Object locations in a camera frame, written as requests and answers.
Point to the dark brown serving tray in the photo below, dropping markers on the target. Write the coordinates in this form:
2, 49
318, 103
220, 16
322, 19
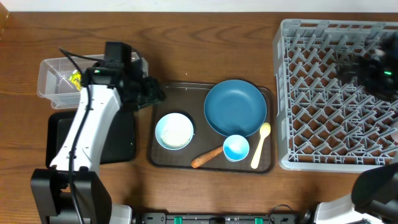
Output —
188, 99

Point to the orange carrot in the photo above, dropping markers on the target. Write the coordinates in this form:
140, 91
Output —
199, 161

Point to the small blue white cup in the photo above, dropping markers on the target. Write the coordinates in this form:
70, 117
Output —
236, 148

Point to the yellow green snack wrapper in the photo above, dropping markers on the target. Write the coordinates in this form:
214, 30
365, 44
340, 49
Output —
75, 79

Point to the black plastic bin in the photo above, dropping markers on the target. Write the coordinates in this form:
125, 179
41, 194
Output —
119, 146

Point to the pale yellow plastic spoon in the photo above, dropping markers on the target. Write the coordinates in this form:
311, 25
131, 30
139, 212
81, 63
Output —
264, 131

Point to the pink white paper cup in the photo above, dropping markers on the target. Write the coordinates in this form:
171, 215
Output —
394, 135

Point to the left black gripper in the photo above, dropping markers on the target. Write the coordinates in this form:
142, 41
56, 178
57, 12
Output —
153, 88

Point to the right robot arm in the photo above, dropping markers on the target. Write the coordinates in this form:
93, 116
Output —
374, 195

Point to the grey dishwasher rack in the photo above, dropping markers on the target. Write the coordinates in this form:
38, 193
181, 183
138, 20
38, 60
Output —
323, 124

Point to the black rail at table edge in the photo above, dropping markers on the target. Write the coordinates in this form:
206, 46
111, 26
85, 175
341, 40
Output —
274, 217

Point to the clear plastic bin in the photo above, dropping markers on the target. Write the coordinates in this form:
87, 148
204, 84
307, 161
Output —
55, 85

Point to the light blue rice bowl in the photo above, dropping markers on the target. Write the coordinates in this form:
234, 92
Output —
174, 131

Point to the dark blue plate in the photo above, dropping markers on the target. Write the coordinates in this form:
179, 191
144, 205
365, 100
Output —
235, 107

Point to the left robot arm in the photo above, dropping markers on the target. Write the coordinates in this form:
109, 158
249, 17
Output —
70, 190

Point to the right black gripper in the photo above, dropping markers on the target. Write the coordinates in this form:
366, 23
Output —
364, 64

